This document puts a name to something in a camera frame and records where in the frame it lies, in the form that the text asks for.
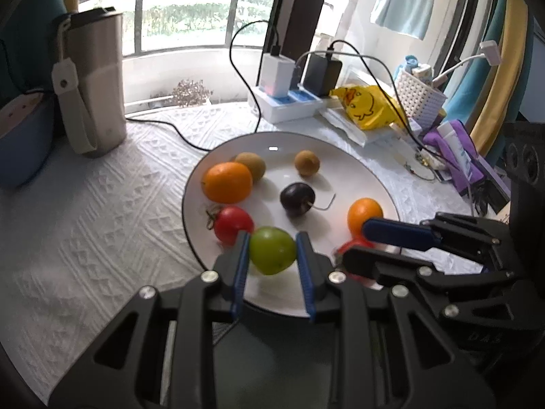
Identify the red tomato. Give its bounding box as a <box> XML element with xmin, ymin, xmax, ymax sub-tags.
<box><xmin>333</xmin><ymin>237</ymin><xmax>376</xmax><ymax>287</ymax></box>
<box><xmin>206</xmin><ymin>205</ymin><xmax>255</xmax><ymax>246</ymax></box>

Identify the orange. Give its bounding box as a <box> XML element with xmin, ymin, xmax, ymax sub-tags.
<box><xmin>346</xmin><ymin>198</ymin><xmax>383</xmax><ymax>237</ymax></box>
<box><xmin>201</xmin><ymin>162</ymin><xmax>253</xmax><ymax>204</ymax></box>

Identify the green apple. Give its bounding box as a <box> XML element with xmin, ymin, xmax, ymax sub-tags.
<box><xmin>249</xmin><ymin>226</ymin><xmax>297</xmax><ymax>275</ymax></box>

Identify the dark purple plum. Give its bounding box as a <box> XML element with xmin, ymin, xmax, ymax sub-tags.
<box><xmin>280</xmin><ymin>182</ymin><xmax>336</xmax><ymax>218</ymax></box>

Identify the small brown longan fruit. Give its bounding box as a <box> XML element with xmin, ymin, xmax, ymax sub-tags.
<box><xmin>294</xmin><ymin>150</ymin><xmax>321</xmax><ymax>177</ymax></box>

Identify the brown kiwi fruit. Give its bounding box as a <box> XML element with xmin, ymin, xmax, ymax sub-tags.
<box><xmin>233</xmin><ymin>152</ymin><xmax>266</xmax><ymax>184</ymax></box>

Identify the yellow teal curtain right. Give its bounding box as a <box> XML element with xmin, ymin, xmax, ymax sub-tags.
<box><xmin>446</xmin><ymin>0</ymin><xmax>536</xmax><ymax>165</ymax></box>

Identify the white lotion tube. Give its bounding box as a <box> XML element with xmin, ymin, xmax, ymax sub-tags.
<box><xmin>437</xmin><ymin>122</ymin><xmax>472</xmax><ymax>180</ymax></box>

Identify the purple cloth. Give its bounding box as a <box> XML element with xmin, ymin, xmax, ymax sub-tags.
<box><xmin>423</xmin><ymin>120</ymin><xmax>485</xmax><ymax>195</ymax></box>

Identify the white desk lamp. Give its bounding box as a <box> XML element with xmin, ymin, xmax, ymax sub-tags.
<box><xmin>431</xmin><ymin>40</ymin><xmax>502</xmax><ymax>89</ymax></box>

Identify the round glass tray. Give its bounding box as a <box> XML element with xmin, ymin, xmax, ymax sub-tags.
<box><xmin>214</xmin><ymin>308</ymin><xmax>335</xmax><ymax>408</ymax></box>

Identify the white woven basket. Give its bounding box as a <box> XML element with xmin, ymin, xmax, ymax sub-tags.
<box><xmin>395</xmin><ymin>69</ymin><xmax>447</xmax><ymax>130</ymax></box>

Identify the white textured tablecloth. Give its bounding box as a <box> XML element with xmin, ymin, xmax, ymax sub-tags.
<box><xmin>0</xmin><ymin>102</ymin><xmax>508</xmax><ymax>406</ymax></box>

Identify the yellow duck bag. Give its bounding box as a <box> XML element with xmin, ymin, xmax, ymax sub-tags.
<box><xmin>329</xmin><ymin>85</ymin><xmax>408</xmax><ymax>131</ymax></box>

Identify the hanging light blue towel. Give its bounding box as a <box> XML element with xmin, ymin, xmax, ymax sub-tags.
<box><xmin>370</xmin><ymin>0</ymin><xmax>434</xmax><ymax>40</ymax></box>

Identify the white enamel bowl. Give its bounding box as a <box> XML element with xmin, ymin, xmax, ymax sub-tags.
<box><xmin>182</xmin><ymin>132</ymin><xmax>399</xmax><ymax>270</ymax></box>

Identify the black charger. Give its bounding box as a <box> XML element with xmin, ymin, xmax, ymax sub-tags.
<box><xmin>302</xmin><ymin>55</ymin><xmax>343</xmax><ymax>98</ymax></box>

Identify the white power strip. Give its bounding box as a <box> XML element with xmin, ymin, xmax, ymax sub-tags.
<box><xmin>248</xmin><ymin>88</ymin><xmax>325</xmax><ymax>125</ymax></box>

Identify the white charger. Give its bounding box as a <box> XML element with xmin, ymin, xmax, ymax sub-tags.
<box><xmin>258</xmin><ymin>54</ymin><xmax>296</xmax><ymax>98</ymax></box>

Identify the blue bowl with lid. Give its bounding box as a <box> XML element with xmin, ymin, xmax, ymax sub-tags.
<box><xmin>0</xmin><ymin>91</ymin><xmax>53</xmax><ymax>189</ymax></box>

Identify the balcony railing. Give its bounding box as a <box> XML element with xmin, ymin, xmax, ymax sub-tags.
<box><xmin>79</xmin><ymin>0</ymin><xmax>274</xmax><ymax>57</ymax></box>

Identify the teal curtain left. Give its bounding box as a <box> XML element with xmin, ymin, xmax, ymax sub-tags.
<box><xmin>1</xmin><ymin>0</ymin><xmax>66</xmax><ymax>101</ymax></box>

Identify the black cable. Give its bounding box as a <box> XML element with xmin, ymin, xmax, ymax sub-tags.
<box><xmin>125</xmin><ymin>19</ymin><xmax>282</xmax><ymax>153</ymax></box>

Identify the steel thermos with strap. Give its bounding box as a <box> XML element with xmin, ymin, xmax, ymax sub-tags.
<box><xmin>52</xmin><ymin>7</ymin><xmax>127</xmax><ymax>158</ymax></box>

